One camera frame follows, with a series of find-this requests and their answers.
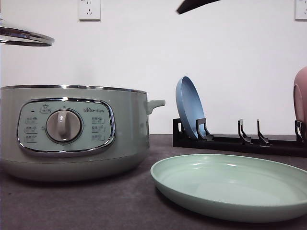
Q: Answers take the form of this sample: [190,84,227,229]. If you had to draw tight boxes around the white wall socket left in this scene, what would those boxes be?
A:
[79,0,101,22]

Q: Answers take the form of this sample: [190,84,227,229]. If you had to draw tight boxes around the green electric steamer pot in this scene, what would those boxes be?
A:
[1,84,166,181]

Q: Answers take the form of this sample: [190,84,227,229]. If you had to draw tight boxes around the blue plate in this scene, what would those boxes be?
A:
[176,76,206,138]

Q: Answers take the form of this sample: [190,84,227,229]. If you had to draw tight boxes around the white wall socket right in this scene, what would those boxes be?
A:
[295,0,307,19]

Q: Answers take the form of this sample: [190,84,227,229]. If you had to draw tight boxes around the white wall socket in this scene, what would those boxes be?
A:
[79,0,101,22]
[295,0,307,19]

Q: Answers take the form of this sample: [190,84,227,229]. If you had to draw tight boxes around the glass steamer lid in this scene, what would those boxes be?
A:
[0,26,54,46]

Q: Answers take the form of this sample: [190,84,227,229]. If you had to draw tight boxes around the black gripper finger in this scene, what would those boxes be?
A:
[176,0,220,15]

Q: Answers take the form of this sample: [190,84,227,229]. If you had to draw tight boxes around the black plate rack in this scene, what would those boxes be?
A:
[173,118,307,157]

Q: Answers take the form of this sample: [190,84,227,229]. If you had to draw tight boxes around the green plate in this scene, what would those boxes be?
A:
[150,154,307,222]

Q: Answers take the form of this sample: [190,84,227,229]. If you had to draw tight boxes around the pink plate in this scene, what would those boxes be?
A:
[293,66,307,126]

